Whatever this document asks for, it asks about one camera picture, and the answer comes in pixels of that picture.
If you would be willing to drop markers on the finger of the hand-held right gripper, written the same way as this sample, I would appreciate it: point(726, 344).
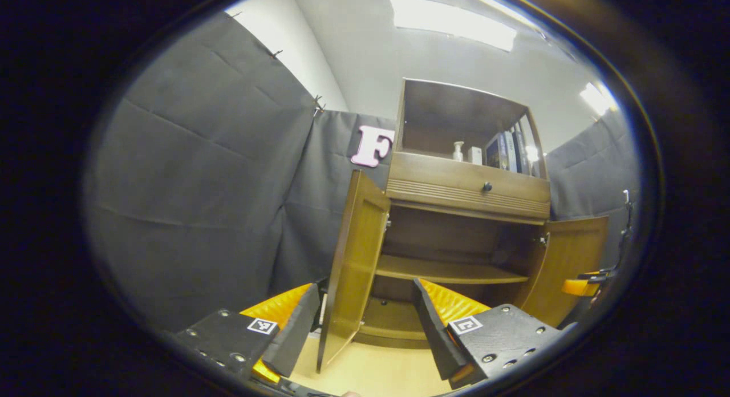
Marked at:
point(579, 287)

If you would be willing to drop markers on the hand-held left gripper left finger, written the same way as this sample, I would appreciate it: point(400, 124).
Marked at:
point(296, 334)

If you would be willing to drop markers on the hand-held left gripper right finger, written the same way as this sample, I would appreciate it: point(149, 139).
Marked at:
point(433, 334)

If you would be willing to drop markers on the wooden cabinet door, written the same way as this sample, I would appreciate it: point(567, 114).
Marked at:
point(570, 254)
point(356, 260)

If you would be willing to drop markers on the wooden double-door shoe cabinet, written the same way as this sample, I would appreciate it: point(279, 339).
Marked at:
point(456, 109)

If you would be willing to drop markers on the wooden inner cabinet shelf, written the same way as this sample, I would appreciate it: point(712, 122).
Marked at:
point(450, 270)

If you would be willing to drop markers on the wooden cabinet drawer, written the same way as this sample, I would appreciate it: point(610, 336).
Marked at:
point(445, 177)

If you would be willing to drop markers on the small ceiling light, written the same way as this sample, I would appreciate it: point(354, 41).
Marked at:
point(596, 97)

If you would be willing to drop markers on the grey book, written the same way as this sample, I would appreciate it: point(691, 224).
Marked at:
point(509, 150)

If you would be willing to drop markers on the small white box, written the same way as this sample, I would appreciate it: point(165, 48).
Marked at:
point(474, 155)

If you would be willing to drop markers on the black backdrop cloth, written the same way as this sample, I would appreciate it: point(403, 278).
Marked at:
point(199, 186)

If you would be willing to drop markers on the small white pump bottle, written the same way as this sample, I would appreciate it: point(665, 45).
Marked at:
point(458, 151)

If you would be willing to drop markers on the large ceiling light panel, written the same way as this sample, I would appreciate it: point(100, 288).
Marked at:
point(453, 20)

